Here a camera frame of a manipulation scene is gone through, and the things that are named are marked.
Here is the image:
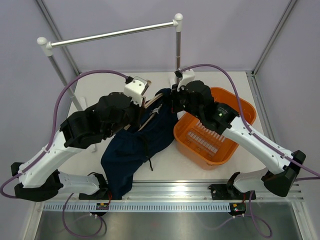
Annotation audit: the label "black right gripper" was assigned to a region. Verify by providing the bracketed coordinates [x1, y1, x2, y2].
[165, 82, 203, 120]

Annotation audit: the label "wooden clothes hanger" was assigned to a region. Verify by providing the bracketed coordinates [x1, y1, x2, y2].
[123, 79, 167, 132]

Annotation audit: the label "navy blue shorts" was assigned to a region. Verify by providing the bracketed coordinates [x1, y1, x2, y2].
[100, 88, 178, 200]

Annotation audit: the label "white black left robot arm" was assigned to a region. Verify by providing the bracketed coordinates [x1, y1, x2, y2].
[11, 92, 146, 202]

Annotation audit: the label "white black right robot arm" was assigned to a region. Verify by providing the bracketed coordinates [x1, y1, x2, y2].
[170, 80, 306, 199]

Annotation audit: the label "orange plastic basket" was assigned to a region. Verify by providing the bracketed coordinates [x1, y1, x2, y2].
[173, 87, 257, 171]

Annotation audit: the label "metal clothes rack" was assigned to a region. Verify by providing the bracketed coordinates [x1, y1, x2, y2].
[36, 12, 185, 153]

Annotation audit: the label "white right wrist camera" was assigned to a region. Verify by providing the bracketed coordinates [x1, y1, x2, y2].
[174, 69, 195, 92]

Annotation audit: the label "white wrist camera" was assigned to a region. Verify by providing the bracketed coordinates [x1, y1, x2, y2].
[123, 76, 152, 107]
[174, 69, 195, 92]

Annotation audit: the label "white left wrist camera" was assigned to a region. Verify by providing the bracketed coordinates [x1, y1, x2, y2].
[123, 76, 152, 107]

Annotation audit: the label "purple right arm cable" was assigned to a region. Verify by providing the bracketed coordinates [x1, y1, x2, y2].
[178, 64, 320, 237]

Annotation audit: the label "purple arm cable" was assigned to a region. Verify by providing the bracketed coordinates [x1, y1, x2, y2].
[178, 64, 320, 237]
[0, 69, 131, 237]

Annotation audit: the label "aluminium mounting rail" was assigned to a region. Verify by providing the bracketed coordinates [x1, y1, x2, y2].
[32, 180, 306, 203]

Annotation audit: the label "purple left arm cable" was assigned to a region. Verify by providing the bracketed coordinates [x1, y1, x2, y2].
[0, 69, 131, 237]

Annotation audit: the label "white slotted cable duct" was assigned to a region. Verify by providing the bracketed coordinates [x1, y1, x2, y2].
[43, 202, 231, 213]

